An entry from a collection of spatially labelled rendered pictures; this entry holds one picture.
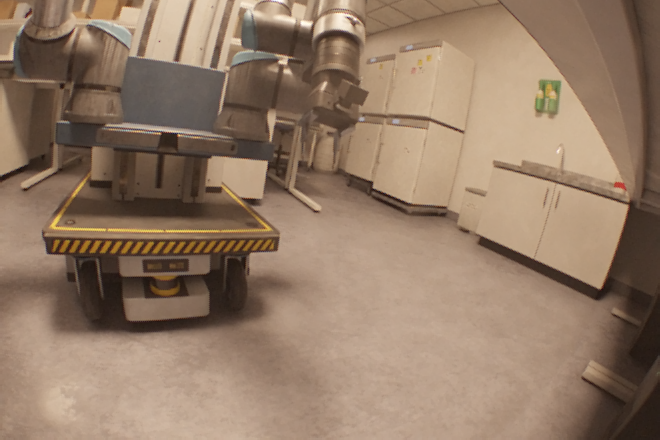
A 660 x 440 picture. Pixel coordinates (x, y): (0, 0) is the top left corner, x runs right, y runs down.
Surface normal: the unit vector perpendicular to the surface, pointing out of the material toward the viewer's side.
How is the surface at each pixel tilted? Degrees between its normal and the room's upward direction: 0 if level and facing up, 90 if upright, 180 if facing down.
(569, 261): 90
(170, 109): 90
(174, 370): 0
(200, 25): 90
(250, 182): 90
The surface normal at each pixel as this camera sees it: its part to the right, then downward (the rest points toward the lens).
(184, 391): 0.19, -0.96
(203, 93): 0.58, 0.26
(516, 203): -0.86, -0.07
